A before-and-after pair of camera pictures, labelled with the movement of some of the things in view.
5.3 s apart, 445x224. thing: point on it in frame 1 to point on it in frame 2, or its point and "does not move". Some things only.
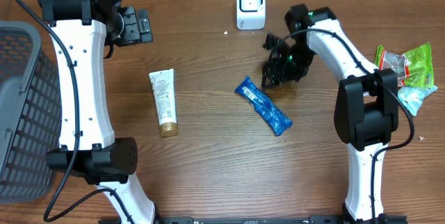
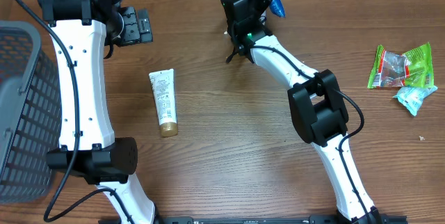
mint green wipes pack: (411, 98) does not move
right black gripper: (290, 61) to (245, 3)
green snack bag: (414, 69) does not move
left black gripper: (140, 30) does not move
